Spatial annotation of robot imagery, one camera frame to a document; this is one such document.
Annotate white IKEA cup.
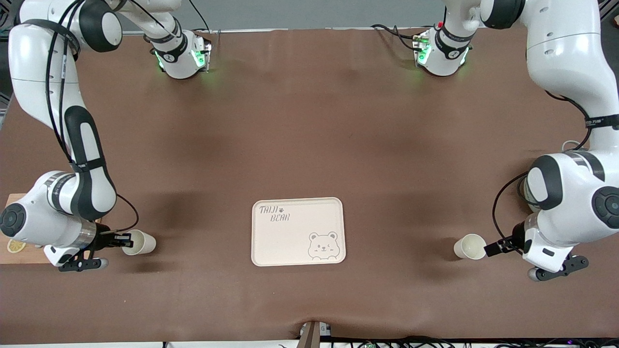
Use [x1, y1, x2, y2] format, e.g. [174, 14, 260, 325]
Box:
[121, 229, 157, 256]
[453, 233, 487, 261]

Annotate bamboo cutting board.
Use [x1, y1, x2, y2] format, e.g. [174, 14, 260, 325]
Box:
[0, 193, 104, 264]

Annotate grey-green cooking pot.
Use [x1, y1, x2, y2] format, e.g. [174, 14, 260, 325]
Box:
[521, 140, 588, 211]

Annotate cream tray with bear print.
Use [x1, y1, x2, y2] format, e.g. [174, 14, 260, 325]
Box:
[251, 197, 347, 267]

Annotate brown table cover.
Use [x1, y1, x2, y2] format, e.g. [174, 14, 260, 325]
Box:
[0, 27, 619, 345]

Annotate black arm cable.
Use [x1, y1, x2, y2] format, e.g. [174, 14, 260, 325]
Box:
[492, 89, 594, 252]
[44, 0, 140, 235]

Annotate grey table clamp bracket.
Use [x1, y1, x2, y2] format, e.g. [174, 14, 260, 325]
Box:
[299, 320, 332, 348]

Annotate black base cable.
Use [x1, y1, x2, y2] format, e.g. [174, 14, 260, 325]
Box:
[371, 23, 419, 51]
[188, 0, 216, 34]

